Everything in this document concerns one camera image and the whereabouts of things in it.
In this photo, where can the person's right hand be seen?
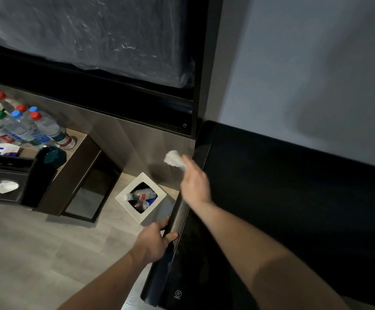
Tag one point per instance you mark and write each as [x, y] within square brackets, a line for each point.
[195, 187]

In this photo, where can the person's left hand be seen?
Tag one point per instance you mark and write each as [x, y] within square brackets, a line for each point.
[150, 243]

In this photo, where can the person's right fingers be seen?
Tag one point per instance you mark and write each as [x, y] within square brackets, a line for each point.
[190, 165]

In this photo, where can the person's left thumb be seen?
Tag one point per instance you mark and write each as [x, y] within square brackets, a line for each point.
[171, 237]

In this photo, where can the white tissue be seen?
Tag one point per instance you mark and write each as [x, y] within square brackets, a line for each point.
[174, 159]

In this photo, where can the person's right forearm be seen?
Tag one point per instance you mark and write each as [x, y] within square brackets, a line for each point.
[258, 255]

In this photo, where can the person's left forearm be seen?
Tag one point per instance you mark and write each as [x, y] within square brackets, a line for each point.
[105, 285]

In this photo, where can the discarded blue wrapper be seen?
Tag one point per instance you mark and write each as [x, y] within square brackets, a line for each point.
[152, 201]

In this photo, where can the discarded dark can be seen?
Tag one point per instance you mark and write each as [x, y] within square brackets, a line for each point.
[141, 206]

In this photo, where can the white square trash bin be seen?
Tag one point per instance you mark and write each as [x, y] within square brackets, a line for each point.
[141, 198]

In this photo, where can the discarded clear plastic bottle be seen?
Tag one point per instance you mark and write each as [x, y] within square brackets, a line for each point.
[141, 194]

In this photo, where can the brown wooden cabinet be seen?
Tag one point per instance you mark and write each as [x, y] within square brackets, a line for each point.
[72, 171]

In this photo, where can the red and white drink can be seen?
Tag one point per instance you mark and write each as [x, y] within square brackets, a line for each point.
[68, 142]

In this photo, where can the black kettle with teal lid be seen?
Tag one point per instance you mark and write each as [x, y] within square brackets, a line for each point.
[42, 177]

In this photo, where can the plastic-wrapped television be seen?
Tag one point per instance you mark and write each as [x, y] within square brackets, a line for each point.
[87, 32]

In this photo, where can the black tissue box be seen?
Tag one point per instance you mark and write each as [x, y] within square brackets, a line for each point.
[2, 187]

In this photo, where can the group of plastic water bottles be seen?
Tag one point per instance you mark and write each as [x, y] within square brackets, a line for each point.
[16, 124]

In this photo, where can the black tray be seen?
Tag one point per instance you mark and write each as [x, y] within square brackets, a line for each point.
[6, 160]

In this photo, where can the white and blue packet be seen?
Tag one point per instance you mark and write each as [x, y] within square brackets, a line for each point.
[1, 149]

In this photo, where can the black television wall frame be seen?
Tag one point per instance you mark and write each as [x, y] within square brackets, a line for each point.
[116, 100]

